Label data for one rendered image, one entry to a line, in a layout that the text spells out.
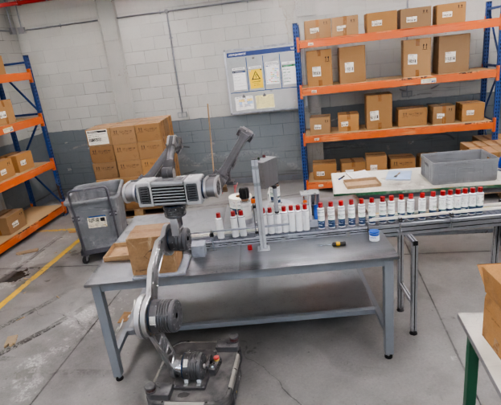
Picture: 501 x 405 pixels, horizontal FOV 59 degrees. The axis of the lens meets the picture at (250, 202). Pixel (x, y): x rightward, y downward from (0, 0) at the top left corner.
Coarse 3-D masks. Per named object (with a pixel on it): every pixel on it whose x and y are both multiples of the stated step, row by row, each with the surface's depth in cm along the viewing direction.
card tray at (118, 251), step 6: (114, 246) 349; (120, 246) 349; (126, 246) 349; (108, 252) 334; (114, 252) 339; (120, 252) 338; (126, 252) 337; (108, 258) 324; (114, 258) 324; (120, 258) 324; (126, 258) 324
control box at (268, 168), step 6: (258, 162) 296; (264, 162) 295; (270, 162) 301; (276, 162) 307; (258, 168) 298; (264, 168) 296; (270, 168) 302; (276, 168) 308; (264, 174) 297; (270, 174) 303; (276, 174) 309; (264, 180) 298; (270, 180) 304; (276, 180) 310; (264, 186) 300
